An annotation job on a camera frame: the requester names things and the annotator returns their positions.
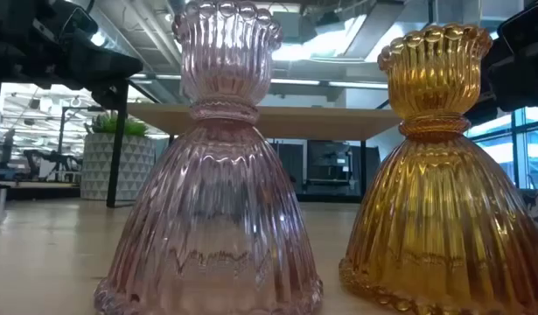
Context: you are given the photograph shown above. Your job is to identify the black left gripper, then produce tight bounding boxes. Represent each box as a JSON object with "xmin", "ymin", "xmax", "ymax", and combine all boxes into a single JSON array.
[{"xmin": 0, "ymin": 0, "xmax": 143, "ymax": 110}]

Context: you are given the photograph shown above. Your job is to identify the amber glass candlestick holder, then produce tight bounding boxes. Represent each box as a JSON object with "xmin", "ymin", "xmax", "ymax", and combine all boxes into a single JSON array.
[{"xmin": 338, "ymin": 24, "xmax": 538, "ymax": 315}]

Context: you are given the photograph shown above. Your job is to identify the pink glass candlestick holder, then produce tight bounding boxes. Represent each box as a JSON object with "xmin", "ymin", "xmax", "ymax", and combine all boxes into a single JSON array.
[{"xmin": 93, "ymin": 0, "xmax": 325, "ymax": 315}]

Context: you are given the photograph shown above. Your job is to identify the black background rig stand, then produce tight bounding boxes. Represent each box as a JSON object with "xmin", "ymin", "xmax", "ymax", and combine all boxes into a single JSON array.
[{"xmin": 57, "ymin": 104, "xmax": 106, "ymax": 183}]

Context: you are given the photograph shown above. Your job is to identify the succulent in triangle patterned pot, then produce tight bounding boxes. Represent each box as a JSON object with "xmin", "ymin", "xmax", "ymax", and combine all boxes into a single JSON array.
[{"xmin": 80, "ymin": 111, "xmax": 157, "ymax": 202}]

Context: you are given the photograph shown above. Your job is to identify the black background workstation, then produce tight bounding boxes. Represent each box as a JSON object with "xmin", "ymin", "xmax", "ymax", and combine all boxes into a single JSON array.
[{"xmin": 305, "ymin": 139, "xmax": 353, "ymax": 196}]

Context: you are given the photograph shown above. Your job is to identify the wooden shelf with black legs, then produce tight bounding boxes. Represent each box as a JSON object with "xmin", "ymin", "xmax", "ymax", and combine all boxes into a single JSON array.
[{"xmin": 105, "ymin": 78, "xmax": 403, "ymax": 209}]

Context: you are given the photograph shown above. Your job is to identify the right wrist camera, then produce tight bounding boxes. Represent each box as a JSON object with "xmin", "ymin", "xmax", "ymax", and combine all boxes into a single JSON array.
[{"xmin": 498, "ymin": 3, "xmax": 538, "ymax": 54}]

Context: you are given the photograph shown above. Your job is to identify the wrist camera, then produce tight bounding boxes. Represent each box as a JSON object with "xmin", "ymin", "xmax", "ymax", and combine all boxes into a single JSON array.
[
  {"xmin": 60, "ymin": 2, "xmax": 100, "ymax": 43},
  {"xmin": 498, "ymin": 3, "xmax": 538, "ymax": 54}
]

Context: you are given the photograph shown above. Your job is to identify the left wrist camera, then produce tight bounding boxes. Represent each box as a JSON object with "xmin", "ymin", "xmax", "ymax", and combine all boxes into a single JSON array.
[{"xmin": 60, "ymin": 2, "xmax": 100, "ymax": 43}]

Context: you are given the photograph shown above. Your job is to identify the silver metal post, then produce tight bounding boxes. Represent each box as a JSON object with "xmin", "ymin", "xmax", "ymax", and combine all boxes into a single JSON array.
[{"xmin": 0, "ymin": 183, "xmax": 11, "ymax": 224}]

